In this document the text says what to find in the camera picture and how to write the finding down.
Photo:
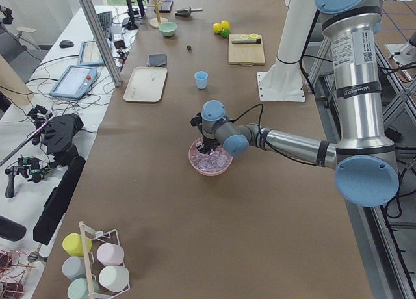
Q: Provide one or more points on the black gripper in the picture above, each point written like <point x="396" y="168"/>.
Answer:
<point x="208" y="142"/>

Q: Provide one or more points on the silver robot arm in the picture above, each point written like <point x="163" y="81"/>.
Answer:
<point x="364" y="159"/>

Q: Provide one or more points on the pile of ice cubes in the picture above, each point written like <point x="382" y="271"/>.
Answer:
<point x="210" y="163"/>

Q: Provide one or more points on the light blue plastic cup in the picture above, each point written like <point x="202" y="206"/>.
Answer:
<point x="201" y="78"/>

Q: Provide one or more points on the wooden cup tree stand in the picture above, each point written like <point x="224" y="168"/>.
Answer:
<point x="158" y="20"/>

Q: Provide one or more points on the metal ice scoop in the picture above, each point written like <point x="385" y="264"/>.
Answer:
<point x="187" y="11"/>

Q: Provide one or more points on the pink cup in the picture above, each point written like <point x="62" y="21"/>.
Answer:
<point x="110" y="254"/>

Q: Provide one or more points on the white cup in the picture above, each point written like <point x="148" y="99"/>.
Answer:
<point x="114" y="278"/>

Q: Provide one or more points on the white cup rack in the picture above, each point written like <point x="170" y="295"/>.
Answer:
<point x="91" y="240"/>

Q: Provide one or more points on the yellow cup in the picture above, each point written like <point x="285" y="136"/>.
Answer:
<point x="72" y="245"/>

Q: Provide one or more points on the grey cup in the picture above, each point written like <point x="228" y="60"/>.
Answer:
<point x="74" y="268"/>

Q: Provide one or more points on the mint cup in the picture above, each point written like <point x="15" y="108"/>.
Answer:
<point x="78" y="289"/>

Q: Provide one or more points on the pink bowl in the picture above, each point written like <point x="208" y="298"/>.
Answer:
<point x="198" y="142"/>

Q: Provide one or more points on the cream rabbit tray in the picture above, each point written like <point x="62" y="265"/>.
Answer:
<point x="145" y="85"/>

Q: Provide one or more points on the wooden cutting board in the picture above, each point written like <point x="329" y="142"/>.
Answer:
<point x="245" y="54"/>

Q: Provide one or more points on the green lime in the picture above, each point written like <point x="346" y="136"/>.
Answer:
<point x="224" y="33"/>

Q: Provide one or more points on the yellow lemon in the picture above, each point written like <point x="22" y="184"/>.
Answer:
<point x="225" y="24"/>
<point x="217" y="28"/>

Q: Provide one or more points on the mint green bowl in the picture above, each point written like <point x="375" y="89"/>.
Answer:
<point x="168" y="29"/>

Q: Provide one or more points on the blue teach pendant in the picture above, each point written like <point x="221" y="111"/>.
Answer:
<point x="89" y="54"/>
<point x="74" y="82"/>

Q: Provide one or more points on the black keyboard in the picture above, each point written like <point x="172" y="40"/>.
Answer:
<point x="105" y="20"/>

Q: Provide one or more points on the black computer mouse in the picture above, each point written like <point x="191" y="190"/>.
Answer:
<point x="66" y="44"/>

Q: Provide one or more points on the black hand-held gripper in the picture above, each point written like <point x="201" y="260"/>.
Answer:
<point x="27" y="167"/>

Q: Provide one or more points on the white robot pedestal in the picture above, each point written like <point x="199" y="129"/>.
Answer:
<point x="283" y="81"/>

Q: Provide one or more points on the aluminium frame post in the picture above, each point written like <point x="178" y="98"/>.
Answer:
<point x="101" y="41"/>

